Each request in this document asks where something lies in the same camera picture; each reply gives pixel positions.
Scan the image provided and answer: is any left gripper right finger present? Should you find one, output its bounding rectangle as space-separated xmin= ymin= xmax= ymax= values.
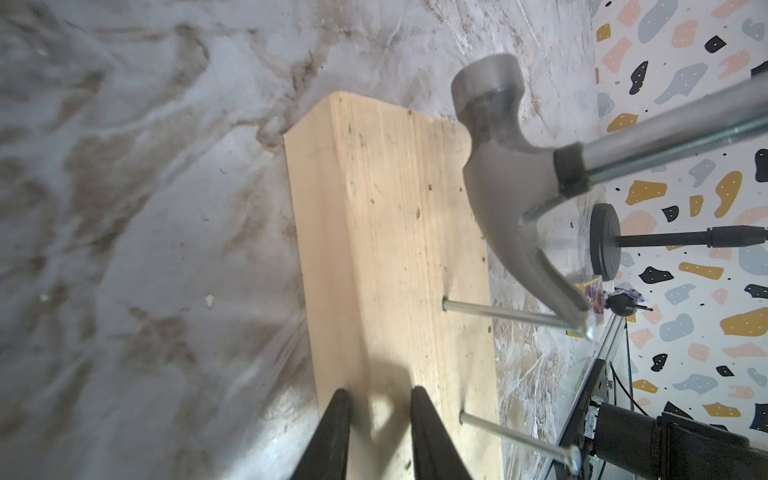
xmin=410 ymin=386 xmax=471 ymax=480

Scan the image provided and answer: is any steel claw hammer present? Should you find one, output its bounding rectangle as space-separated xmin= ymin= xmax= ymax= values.
xmin=451 ymin=53 xmax=767 ymax=326

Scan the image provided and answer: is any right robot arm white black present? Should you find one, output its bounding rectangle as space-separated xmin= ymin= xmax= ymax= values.
xmin=592 ymin=403 xmax=767 ymax=479

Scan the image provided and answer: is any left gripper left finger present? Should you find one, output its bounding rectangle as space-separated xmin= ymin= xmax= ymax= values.
xmin=290 ymin=389 xmax=353 ymax=480

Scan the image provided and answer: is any purple card box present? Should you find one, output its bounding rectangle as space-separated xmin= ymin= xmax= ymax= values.
xmin=567 ymin=275 xmax=605 ymax=339

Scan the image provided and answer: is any light wooden block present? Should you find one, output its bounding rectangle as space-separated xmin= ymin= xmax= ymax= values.
xmin=284 ymin=91 xmax=503 ymax=479

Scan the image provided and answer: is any steel nail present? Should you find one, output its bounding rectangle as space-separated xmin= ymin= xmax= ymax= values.
xmin=442 ymin=297 xmax=595 ymax=339
xmin=459 ymin=411 xmax=582 ymax=475

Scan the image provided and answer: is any steel nail upper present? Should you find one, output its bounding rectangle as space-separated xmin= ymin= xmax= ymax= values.
xmin=442 ymin=297 xmax=595 ymax=339

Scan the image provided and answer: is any steel nail lower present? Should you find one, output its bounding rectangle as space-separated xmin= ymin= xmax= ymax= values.
xmin=459 ymin=411 xmax=582 ymax=475

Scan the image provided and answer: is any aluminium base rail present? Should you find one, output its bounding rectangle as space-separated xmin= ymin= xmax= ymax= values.
xmin=554 ymin=315 xmax=631 ymax=479

